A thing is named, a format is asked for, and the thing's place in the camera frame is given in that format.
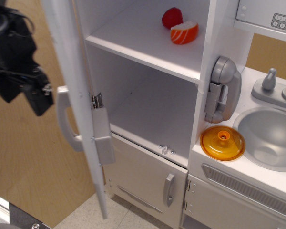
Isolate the grey freezer door handle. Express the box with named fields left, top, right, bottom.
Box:
left=163, top=174, right=174, bottom=207

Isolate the orange transparent pot lid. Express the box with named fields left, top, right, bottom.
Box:
left=200, top=125, right=245, bottom=161

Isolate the white door latch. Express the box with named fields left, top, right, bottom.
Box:
left=158, top=145, right=176, bottom=155

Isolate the white lower freezer door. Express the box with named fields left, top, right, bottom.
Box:
left=103, top=135, right=188, bottom=229

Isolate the white fridge shelf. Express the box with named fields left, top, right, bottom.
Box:
left=86, top=0, right=210, bottom=83

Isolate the grey dispenser box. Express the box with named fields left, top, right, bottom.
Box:
left=92, top=108, right=116, bottom=165

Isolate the toy microwave with keypad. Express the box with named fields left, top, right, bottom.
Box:
left=235, top=0, right=286, bottom=34

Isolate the white oven door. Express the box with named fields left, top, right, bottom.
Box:
left=183, top=175, right=286, bottom=229

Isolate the grey toy faucet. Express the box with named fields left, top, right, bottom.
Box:
left=251, top=68, right=286, bottom=108

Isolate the orange salmon sushi toy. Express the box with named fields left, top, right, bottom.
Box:
left=170, top=21, right=199, bottom=45

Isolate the grey toy telephone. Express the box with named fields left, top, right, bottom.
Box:
left=204, top=56, right=242, bottom=124

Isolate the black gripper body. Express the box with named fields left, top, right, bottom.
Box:
left=0, top=14, right=53, bottom=116

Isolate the grey oven vent panel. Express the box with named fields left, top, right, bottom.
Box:
left=201, top=164, right=286, bottom=217

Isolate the grey fridge door handle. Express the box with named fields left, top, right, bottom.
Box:
left=56, top=85, right=83, bottom=152

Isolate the white fridge door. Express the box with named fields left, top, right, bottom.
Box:
left=42, top=0, right=108, bottom=219

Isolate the red toy strawberry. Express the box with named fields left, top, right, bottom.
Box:
left=162, top=7, right=184, bottom=29

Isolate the white toy kitchen cabinet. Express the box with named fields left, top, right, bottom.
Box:
left=73, top=0, right=286, bottom=229

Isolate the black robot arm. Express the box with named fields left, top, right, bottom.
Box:
left=0, top=0, right=53, bottom=116

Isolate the grey toy sink basin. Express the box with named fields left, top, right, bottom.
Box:
left=233, top=107, right=286, bottom=172

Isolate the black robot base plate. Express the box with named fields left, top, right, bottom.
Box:
left=9, top=203, right=50, bottom=229

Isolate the metal door hinge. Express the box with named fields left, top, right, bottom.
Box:
left=92, top=93, right=104, bottom=109

